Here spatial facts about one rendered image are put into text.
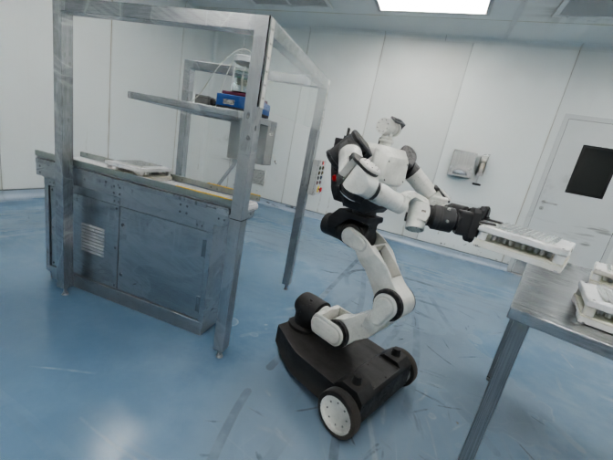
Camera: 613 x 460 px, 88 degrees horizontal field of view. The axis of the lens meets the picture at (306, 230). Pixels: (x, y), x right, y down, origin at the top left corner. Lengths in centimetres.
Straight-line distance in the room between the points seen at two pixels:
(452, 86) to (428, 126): 59
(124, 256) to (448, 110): 437
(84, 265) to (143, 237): 53
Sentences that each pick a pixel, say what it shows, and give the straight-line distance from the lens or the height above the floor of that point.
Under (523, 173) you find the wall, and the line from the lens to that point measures 514.
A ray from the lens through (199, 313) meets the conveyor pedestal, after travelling 192.
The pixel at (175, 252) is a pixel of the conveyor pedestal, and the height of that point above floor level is 46.
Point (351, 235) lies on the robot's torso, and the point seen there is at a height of 79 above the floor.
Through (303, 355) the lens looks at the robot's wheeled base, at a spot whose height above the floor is 17.
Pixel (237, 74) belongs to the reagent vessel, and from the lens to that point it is 169.
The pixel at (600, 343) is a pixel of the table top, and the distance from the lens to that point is 112.
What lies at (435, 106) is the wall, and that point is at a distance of 511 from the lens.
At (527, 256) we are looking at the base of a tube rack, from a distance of 118.
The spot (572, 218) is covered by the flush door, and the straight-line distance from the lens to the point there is 533.
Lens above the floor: 115
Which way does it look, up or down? 15 degrees down
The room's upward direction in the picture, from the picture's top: 11 degrees clockwise
